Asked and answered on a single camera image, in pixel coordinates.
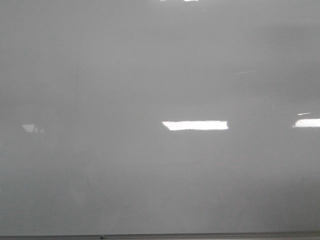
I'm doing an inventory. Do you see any white whiteboard with aluminium frame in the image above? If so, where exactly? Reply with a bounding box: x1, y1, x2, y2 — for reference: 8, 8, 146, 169
0, 0, 320, 235

